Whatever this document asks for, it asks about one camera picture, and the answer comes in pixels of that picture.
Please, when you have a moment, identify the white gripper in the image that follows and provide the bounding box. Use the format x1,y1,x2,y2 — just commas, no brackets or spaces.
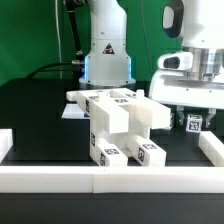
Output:
149,70,224,128

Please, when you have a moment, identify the white chair back part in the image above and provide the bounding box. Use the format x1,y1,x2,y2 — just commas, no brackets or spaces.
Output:
66,88,171,134

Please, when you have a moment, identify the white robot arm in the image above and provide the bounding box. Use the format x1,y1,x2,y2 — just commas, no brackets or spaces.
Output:
80,0,224,119

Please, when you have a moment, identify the white paper tag sheet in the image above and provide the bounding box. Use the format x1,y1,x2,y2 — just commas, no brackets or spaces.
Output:
62,104,89,119

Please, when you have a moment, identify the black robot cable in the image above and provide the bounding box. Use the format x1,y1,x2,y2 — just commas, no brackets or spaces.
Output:
25,0,86,79

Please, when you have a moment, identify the white thin cable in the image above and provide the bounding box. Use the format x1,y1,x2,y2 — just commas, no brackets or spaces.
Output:
54,0,64,80

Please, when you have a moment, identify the white left fence wall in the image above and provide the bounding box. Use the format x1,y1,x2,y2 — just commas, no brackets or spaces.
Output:
0,129,13,163

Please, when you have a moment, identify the white front fence wall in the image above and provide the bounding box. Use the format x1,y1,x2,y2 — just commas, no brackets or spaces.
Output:
0,166,224,193

